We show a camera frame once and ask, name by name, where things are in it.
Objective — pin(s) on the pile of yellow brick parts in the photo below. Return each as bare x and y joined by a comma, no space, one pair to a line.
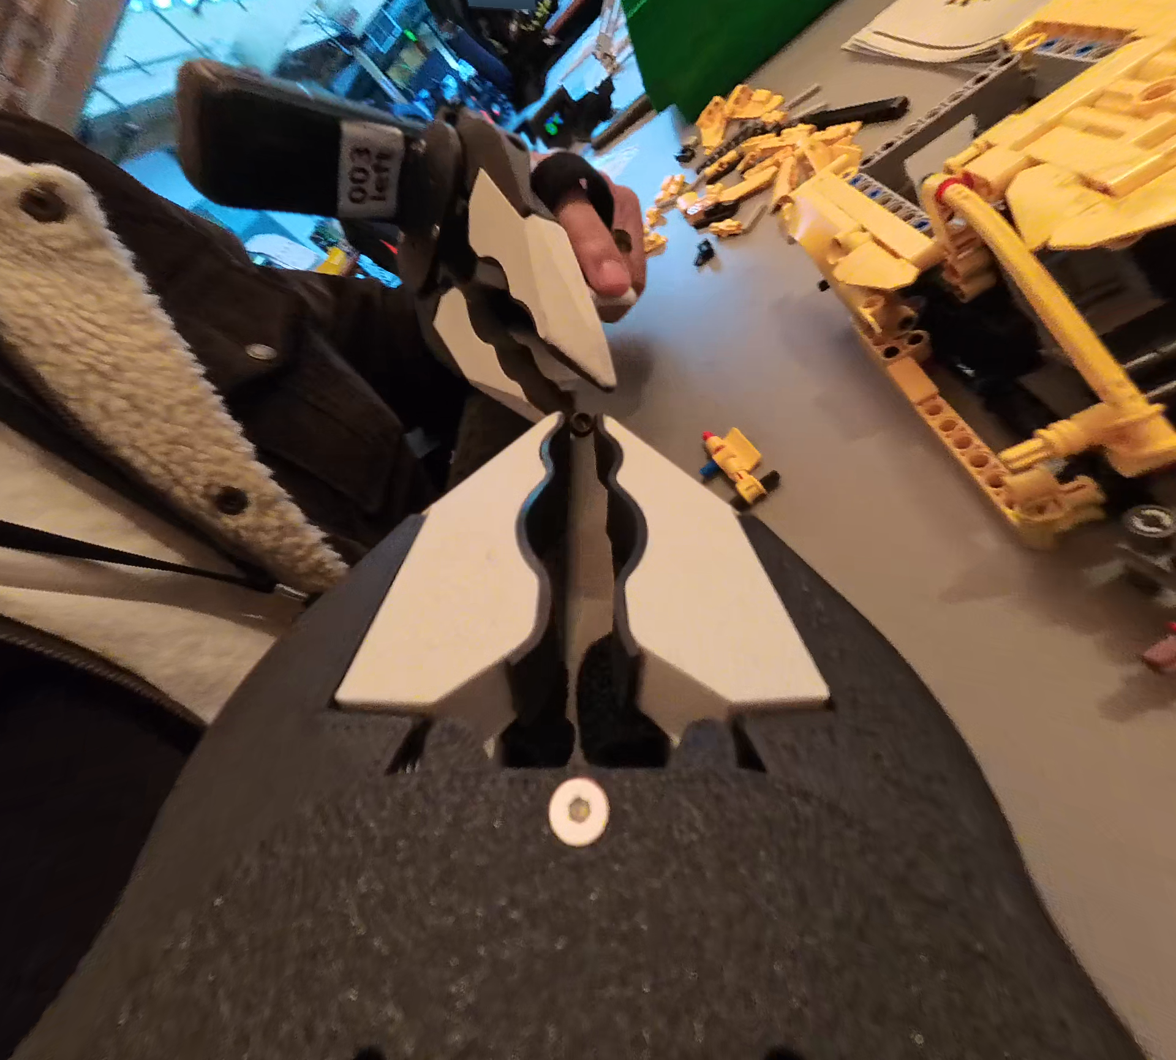
791,151

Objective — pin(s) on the yellow brick subassembly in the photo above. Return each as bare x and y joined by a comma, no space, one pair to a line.
741,458

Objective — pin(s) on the small black clip piece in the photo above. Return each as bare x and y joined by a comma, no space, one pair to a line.
705,251

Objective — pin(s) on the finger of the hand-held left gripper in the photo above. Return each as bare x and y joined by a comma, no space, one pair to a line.
552,288
469,344

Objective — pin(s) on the yellow toy brick car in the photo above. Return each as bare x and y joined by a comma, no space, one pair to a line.
1057,160

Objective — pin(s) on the small black display device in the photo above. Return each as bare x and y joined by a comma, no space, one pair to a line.
561,123

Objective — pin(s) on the person's fleece jacket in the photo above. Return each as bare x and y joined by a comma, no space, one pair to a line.
111,344

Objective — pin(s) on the grey desk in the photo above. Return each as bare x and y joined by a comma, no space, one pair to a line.
873,573

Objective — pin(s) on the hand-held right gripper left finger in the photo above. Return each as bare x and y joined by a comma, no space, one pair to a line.
442,610

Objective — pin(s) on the person's left hand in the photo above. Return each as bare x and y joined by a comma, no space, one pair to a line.
616,251

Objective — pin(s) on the yellow storage bin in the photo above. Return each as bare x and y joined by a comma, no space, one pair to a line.
336,261

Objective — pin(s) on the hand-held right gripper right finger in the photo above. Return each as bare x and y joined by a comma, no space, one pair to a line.
726,610

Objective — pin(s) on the small black pin connector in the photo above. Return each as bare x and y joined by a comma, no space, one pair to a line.
581,425

